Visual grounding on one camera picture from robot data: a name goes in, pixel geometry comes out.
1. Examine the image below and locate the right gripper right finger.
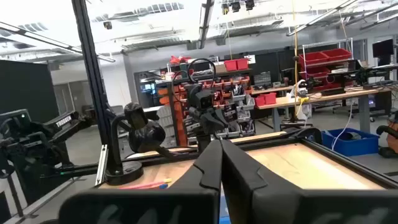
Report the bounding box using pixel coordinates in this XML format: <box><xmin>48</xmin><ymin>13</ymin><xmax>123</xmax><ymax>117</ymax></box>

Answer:
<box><xmin>220</xmin><ymin>139</ymin><xmax>398</xmax><ymax>224</ymax></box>

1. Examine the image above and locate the black wall monitor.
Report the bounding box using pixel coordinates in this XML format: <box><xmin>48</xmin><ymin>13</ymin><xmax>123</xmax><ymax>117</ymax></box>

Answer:
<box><xmin>372</xmin><ymin>38</ymin><xmax>395</xmax><ymax>66</ymax></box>

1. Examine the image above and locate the black camera stand base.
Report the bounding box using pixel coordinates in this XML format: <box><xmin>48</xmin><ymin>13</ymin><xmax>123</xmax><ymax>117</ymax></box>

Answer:
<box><xmin>104</xmin><ymin>113</ymin><xmax>144</xmax><ymax>186</ymax></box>

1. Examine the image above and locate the white device on workbench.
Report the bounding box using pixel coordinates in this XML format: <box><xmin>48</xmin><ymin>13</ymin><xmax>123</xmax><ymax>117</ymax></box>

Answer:
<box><xmin>290</xmin><ymin>79</ymin><xmax>312</xmax><ymax>121</ymax></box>

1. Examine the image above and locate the large blue storage bin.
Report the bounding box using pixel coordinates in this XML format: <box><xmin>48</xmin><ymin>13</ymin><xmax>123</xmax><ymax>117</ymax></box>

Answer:
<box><xmin>321</xmin><ymin>127</ymin><xmax>380</xmax><ymax>157</ymax></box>

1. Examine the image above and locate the white cable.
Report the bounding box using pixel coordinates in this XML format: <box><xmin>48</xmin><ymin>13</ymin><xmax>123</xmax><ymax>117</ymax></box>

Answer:
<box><xmin>331</xmin><ymin>105</ymin><xmax>355</xmax><ymax>152</ymax></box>

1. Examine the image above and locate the black table-level camera head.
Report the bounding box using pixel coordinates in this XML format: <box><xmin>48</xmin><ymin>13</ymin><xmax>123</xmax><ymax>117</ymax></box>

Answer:
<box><xmin>123</xmin><ymin>101</ymin><xmax>177</xmax><ymax>159</ymax></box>

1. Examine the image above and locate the parts rack with small bins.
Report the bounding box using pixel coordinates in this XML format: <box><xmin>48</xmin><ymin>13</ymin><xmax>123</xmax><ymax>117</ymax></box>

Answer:
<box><xmin>155</xmin><ymin>67</ymin><xmax>257</xmax><ymax>147</ymax></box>

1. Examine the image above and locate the wooden workbench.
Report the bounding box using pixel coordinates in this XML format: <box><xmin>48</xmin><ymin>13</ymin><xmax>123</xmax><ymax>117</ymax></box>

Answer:
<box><xmin>251</xmin><ymin>85</ymin><xmax>392</xmax><ymax>133</ymax></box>

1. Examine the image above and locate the black partition wall panel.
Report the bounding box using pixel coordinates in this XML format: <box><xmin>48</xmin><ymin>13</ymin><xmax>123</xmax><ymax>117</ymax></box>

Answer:
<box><xmin>0</xmin><ymin>59</ymin><xmax>60</xmax><ymax>125</ymax></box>

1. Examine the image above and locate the yellow hanging cable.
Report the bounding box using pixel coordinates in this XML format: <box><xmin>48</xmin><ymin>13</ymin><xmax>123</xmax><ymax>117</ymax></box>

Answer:
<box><xmin>290</xmin><ymin>0</ymin><xmax>308</xmax><ymax>119</ymax></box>

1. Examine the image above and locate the pink pen with yellow tip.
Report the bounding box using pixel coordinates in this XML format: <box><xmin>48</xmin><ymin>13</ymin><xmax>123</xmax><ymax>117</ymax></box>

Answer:
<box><xmin>119</xmin><ymin>177</ymin><xmax>173</xmax><ymax>190</ymax></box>

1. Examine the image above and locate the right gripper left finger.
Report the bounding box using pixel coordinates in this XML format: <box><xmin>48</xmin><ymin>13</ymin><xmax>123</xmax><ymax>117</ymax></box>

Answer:
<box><xmin>58</xmin><ymin>139</ymin><xmax>223</xmax><ymax>224</ymax></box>

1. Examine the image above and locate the blue plastic supply box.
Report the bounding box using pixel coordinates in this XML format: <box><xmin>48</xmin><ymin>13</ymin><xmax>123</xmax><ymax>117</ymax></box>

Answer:
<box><xmin>219</xmin><ymin>186</ymin><xmax>231</xmax><ymax>224</ymax></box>

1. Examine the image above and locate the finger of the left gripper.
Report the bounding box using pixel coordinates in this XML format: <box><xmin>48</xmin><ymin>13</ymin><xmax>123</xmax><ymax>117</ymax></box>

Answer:
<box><xmin>201</xmin><ymin>111</ymin><xmax>216</xmax><ymax>130</ymax></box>
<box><xmin>214</xmin><ymin>110</ymin><xmax>229</xmax><ymax>130</ymax></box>

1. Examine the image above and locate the silver wire shelf rack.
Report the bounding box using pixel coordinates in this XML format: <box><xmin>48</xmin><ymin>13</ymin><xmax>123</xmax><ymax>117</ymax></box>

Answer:
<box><xmin>298</xmin><ymin>37</ymin><xmax>355</xmax><ymax>91</ymax></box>

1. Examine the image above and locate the orange and black vacuum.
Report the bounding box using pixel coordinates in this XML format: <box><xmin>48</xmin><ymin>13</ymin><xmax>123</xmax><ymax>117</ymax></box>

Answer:
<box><xmin>376</xmin><ymin>113</ymin><xmax>398</xmax><ymax>158</ymax></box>

